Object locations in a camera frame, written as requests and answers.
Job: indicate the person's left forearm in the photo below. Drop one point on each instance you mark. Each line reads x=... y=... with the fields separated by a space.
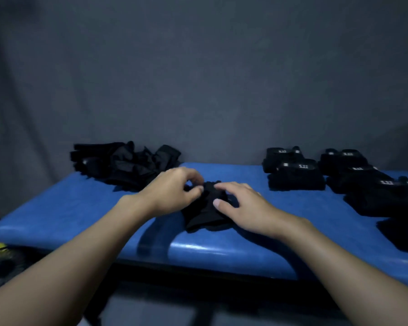
x=64 y=268

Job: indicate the pile of black gloves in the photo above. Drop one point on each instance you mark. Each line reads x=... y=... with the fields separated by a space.
x=122 y=166

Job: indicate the person's left hand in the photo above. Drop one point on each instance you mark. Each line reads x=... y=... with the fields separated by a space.
x=166 y=193

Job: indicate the person's right hand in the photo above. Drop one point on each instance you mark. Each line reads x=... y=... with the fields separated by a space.
x=255 y=210

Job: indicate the person's right forearm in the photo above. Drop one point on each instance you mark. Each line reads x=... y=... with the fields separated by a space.
x=353 y=281

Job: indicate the black floor fan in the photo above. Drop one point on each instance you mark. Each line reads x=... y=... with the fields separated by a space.
x=3 y=268

